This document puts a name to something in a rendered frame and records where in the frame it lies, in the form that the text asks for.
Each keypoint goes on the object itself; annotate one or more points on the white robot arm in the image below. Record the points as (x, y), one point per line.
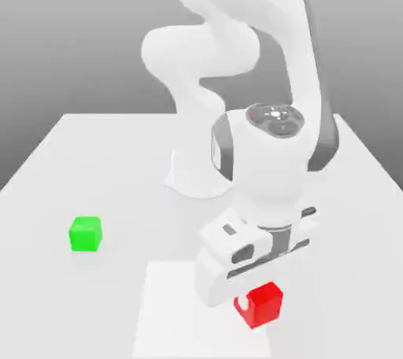
(270, 160)

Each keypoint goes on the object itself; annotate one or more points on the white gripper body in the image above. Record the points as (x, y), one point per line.
(211, 280)

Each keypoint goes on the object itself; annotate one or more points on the small red cube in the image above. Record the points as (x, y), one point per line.
(264, 305)

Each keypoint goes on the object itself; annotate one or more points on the small green cube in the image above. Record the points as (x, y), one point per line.
(85, 234)

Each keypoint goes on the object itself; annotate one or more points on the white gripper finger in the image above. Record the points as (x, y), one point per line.
(244, 303)

